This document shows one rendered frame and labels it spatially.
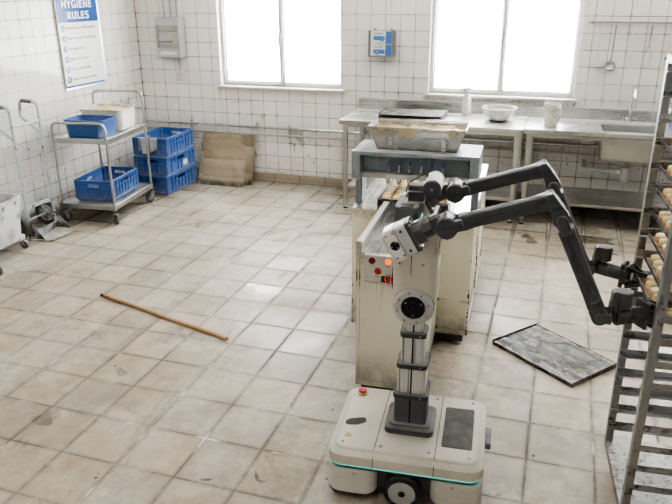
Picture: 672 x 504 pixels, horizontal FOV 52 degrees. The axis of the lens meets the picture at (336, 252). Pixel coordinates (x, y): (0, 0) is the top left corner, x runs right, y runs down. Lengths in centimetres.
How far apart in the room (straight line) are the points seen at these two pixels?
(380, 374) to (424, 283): 105
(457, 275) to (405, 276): 141
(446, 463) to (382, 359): 85
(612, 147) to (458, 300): 280
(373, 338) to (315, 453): 65
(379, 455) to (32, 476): 158
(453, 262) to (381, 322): 75
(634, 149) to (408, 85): 225
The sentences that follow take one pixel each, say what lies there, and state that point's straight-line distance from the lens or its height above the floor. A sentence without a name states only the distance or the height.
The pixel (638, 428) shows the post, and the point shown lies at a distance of 284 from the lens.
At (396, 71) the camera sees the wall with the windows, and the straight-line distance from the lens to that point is 719.
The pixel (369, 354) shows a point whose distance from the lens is 359.
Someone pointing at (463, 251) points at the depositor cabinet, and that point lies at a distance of 402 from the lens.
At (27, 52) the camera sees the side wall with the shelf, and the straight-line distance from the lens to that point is 695.
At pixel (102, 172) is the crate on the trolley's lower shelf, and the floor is 33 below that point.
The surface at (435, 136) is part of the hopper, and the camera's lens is 389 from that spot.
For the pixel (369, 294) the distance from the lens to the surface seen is 344.
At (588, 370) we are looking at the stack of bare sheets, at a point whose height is 2.
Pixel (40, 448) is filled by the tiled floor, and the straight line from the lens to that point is 369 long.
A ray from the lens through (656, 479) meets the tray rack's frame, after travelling 326.
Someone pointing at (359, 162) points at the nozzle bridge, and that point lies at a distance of 396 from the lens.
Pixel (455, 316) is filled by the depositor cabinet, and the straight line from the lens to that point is 419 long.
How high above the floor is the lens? 205
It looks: 21 degrees down
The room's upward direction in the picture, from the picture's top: straight up
